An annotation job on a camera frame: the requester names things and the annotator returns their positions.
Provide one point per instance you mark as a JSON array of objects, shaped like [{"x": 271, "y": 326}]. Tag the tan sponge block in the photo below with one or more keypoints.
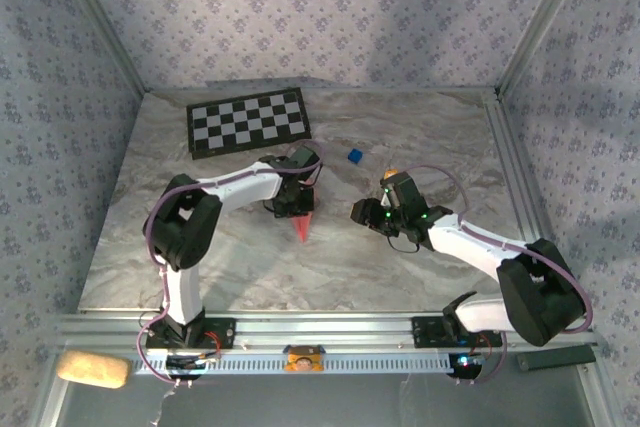
[{"x": 92, "y": 369}]

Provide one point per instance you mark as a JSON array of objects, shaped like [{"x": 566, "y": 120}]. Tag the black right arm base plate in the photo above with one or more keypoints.
[{"x": 425, "y": 332}]

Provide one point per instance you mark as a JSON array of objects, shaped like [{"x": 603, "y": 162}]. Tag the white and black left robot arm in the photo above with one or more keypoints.
[{"x": 182, "y": 297}]

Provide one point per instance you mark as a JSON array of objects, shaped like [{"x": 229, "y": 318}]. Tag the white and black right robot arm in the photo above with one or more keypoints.
[{"x": 475, "y": 243}]

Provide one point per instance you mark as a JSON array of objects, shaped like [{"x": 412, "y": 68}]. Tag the black white checkerboard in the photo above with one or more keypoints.
[{"x": 250, "y": 122}]

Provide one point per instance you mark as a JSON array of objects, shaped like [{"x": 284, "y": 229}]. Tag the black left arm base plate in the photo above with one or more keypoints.
[{"x": 220, "y": 334}]

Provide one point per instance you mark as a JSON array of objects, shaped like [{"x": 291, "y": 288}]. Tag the small yellow cube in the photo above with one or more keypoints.
[{"x": 390, "y": 174}]

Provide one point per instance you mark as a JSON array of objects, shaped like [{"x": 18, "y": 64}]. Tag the aluminium frame post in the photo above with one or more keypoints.
[
  {"x": 100, "y": 22},
  {"x": 545, "y": 17}
]

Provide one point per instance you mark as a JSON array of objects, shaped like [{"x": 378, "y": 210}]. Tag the orange cartoon figure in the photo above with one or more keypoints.
[{"x": 303, "y": 361}]

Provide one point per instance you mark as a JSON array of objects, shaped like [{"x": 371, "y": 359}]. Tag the aluminium side rail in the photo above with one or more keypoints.
[{"x": 505, "y": 147}]

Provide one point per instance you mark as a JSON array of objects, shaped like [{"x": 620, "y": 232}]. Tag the small blue cube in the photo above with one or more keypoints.
[{"x": 355, "y": 157}]

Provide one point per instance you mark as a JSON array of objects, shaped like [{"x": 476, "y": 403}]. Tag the pink cloth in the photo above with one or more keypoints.
[{"x": 302, "y": 229}]

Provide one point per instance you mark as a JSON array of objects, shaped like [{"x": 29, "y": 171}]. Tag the black flat bar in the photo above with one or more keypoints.
[{"x": 555, "y": 358}]

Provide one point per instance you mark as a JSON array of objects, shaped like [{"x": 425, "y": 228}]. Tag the long aluminium mounting rail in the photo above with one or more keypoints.
[{"x": 325, "y": 329}]

